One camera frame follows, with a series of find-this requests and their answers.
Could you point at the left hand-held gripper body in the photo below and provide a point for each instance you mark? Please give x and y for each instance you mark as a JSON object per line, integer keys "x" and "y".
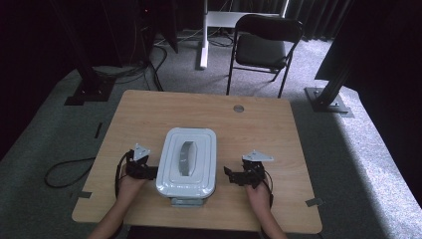
{"x": 136, "y": 166}

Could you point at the black stand with grey base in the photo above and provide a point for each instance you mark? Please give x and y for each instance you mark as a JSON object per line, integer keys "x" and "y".
{"x": 326, "y": 99}

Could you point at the white desk frame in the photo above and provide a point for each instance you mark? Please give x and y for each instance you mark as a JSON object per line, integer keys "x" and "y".
{"x": 204, "y": 40}

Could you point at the person's left hand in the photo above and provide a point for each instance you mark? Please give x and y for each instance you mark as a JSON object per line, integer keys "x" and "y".
{"x": 129, "y": 187}

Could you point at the black folding chair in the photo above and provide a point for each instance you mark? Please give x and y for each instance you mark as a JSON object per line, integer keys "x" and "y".
{"x": 260, "y": 49}

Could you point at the dark curtain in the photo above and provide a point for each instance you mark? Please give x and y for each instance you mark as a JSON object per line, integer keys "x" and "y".
{"x": 318, "y": 16}

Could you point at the white plastic box lid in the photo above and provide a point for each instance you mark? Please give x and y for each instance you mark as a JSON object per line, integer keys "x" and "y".
{"x": 172, "y": 166}

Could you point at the grey round table grommet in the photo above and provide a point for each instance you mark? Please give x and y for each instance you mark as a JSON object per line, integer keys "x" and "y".
{"x": 238, "y": 108}

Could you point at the black tape strip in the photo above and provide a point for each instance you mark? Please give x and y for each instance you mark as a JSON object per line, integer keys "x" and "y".
{"x": 98, "y": 130}

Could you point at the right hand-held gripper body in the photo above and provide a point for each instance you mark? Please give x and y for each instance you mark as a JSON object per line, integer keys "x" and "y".
{"x": 253, "y": 172}

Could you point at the person's right hand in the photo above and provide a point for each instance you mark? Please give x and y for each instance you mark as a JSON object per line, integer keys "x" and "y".
{"x": 258, "y": 197}

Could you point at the grey tape piece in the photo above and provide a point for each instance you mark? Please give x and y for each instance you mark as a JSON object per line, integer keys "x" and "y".
{"x": 84, "y": 194}
{"x": 314, "y": 202}

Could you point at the black stand with square base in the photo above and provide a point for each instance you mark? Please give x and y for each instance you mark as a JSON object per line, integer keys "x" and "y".
{"x": 89, "y": 86}

